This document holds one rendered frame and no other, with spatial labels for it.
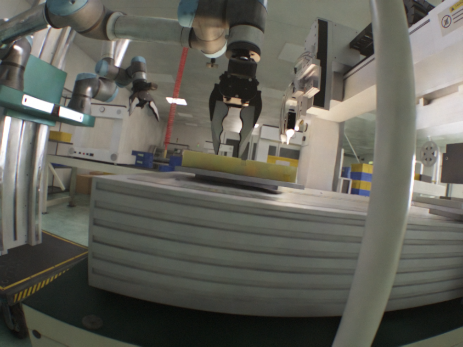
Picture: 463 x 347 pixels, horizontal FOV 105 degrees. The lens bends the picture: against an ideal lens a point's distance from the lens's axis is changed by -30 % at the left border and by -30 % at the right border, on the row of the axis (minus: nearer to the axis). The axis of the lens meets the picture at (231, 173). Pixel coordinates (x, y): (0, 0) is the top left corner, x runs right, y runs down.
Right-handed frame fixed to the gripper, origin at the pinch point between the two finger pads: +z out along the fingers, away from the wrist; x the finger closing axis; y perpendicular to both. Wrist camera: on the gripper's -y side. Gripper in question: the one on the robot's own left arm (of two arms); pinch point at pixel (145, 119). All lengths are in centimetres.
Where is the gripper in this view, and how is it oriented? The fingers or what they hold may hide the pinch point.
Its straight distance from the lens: 114.8
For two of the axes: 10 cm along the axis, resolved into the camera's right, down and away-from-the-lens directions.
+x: -5.9, -0.2, -8.0
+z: 2.2, 9.5, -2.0
